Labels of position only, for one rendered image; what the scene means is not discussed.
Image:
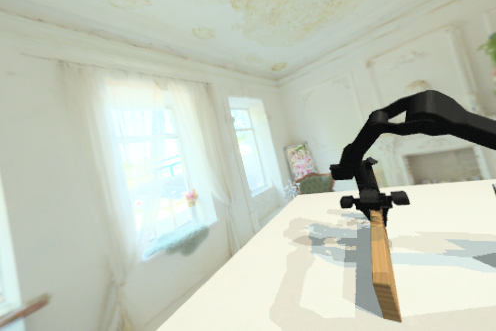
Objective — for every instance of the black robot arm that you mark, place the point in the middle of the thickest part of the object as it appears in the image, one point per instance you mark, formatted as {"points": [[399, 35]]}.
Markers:
{"points": [[429, 112]]}

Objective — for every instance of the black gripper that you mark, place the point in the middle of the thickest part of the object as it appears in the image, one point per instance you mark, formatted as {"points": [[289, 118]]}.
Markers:
{"points": [[399, 198]]}

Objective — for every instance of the long wooden board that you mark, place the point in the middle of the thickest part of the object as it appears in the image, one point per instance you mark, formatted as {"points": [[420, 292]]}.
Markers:
{"points": [[383, 278]]}

